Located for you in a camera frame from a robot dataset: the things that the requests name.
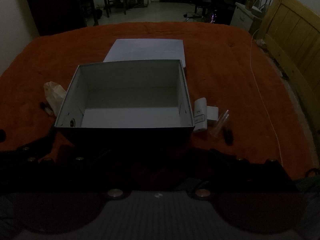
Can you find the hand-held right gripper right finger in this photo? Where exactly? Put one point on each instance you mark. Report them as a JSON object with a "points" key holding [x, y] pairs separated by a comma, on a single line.
{"points": [[220, 155]]}

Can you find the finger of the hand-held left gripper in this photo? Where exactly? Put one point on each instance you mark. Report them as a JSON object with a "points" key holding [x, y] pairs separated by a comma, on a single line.
{"points": [[32, 147]]}

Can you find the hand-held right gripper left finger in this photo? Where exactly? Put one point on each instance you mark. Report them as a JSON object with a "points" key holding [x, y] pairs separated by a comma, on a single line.
{"points": [[102, 156]]}

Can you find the white tube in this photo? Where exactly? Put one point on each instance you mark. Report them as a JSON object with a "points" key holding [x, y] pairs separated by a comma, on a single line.
{"points": [[200, 115]]}

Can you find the white cardboard box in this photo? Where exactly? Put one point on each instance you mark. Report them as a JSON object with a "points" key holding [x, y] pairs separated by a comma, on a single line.
{"points": [[125, 100]]}

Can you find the clear plastic tube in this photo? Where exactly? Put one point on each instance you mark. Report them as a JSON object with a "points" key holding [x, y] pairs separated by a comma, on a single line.
{"points": [[221, 123]]}

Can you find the small dark object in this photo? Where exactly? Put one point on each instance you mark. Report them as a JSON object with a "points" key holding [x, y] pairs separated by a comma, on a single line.
{"points": [[46, 108]]}

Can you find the small white card box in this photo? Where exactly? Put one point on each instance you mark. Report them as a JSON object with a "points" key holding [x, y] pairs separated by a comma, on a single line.
{"points": [[212, 112]]}

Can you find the crumpled clear plastic bag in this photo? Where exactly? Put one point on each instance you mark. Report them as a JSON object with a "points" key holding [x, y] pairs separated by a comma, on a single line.
{"points": [[53, 95]]}

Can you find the white box lid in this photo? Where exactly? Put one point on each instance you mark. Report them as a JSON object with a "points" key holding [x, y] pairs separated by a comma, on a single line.
{"points": [[145, 50]]}

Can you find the white cabinet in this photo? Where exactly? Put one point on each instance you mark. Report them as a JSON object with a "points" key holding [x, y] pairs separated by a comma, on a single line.
{"points": [[241, 17]]}

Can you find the dark wardrobe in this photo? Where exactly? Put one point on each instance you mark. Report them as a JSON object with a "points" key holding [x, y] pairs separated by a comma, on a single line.
{"points": [[57, 5]]}

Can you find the wooden headboard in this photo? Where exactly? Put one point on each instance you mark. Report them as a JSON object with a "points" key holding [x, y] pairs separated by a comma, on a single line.
{"points": [[295, 30]]}

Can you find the white router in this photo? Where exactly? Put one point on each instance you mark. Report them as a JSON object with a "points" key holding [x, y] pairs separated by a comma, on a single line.
{"points": [[257, 8]]}

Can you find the yellow can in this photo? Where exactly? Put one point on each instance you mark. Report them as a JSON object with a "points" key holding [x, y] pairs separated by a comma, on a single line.
{"points": [[250, 1]]}

